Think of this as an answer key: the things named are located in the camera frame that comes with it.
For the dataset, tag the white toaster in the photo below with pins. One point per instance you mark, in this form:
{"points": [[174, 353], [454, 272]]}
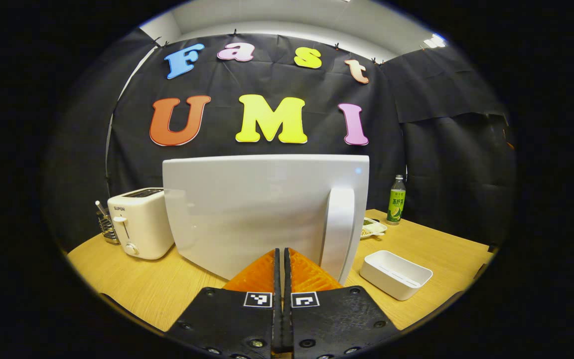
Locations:
{"points": [[142, 224]]}

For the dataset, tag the green drink bottle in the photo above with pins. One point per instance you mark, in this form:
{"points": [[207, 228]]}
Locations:
{"points": [[396, 204]]}

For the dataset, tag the white divided condiment dish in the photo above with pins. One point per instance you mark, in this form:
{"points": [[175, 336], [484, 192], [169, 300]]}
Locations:
{"points": [[374, 228]]}

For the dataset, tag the black backdrop cloth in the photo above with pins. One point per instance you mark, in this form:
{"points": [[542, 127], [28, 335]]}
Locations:
{"points": [[267, 80]]}

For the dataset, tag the white microwave oven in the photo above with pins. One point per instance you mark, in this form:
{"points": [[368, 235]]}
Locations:
{"points": [[252, 209]]}

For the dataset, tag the white rectangular tray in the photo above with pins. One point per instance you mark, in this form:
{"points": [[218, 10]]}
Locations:
{"points": [[396, 276]]}

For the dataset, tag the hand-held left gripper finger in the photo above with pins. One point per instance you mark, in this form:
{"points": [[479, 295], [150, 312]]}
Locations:
{"points": [[276, 319], [287, 319]]}

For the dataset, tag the small ceiling light panel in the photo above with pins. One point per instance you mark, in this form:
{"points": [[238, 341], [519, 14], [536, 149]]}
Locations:
{"points": [[434, 41]]}

